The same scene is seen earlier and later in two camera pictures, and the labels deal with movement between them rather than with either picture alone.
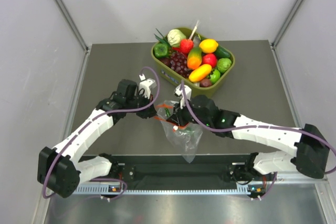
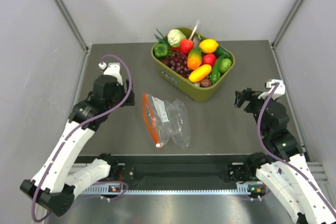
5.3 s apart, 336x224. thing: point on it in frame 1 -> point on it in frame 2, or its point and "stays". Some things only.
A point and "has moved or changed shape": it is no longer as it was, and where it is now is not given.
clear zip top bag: (185, 137) has moved or changed shape
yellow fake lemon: (208, 45) stays
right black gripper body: (184, 117) -> (255, 104)
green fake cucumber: (167, 112) -> (215, 69)
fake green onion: (164, 40) stays
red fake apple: (209, 59) stays
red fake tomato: (186, 45) stays
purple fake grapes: (178, 63) stays
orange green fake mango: (194, 57) stays
